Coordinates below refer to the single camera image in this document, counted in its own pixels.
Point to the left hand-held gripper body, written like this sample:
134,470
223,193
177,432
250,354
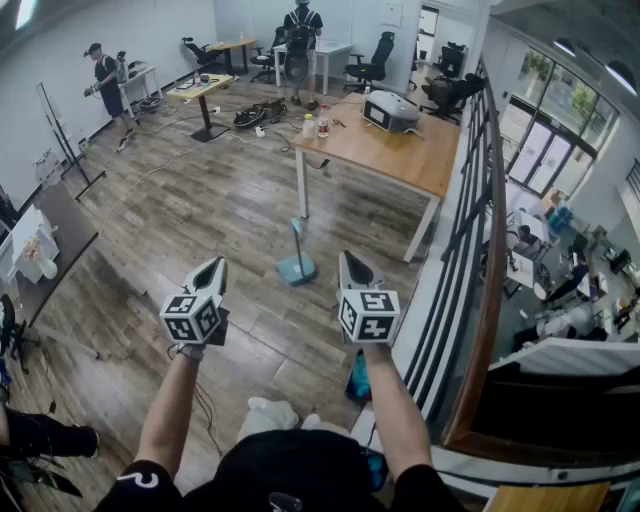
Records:
192,320

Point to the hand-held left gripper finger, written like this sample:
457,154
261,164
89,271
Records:
221,282
200,281

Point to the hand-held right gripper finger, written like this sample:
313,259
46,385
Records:
367,277
345,275

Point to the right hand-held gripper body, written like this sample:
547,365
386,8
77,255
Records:
367,315

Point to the person's left forearm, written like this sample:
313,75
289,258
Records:
167,410

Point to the person's right forearm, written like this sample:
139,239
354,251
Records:
392,410

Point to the grey wristband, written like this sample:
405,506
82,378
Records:
191,351

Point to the black bin blue bag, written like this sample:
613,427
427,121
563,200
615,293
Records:
377,472
359,377

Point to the black railing wooden handrail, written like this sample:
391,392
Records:
487,280

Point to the person's light grey trousers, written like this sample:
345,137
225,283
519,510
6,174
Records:
270,415

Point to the wooden table white legs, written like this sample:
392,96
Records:
385,145

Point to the dark grey table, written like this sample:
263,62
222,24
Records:
65,240

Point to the yellow cap plastic bottle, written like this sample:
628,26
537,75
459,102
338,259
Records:
309,127

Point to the bunch of keys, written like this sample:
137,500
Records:
339,123

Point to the red label plastic bottle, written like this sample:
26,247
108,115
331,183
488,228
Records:
324,122

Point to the white power strip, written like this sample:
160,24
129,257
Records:
259,131

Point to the white vase with flowers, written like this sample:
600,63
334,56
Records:
42,262

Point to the grey white box device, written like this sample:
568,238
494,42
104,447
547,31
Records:
390,109

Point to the person's black shirt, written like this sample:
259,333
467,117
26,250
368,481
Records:
295,470

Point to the white box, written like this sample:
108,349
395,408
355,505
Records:
27,230

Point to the black tablet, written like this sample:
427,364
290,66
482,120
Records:
184,86

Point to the clear board on black stand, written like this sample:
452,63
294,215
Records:
62,137

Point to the small white table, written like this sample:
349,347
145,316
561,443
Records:
142,75

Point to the light wooden desk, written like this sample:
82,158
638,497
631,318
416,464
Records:
235,46

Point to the yellow-top pedestal table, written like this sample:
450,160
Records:
200,86

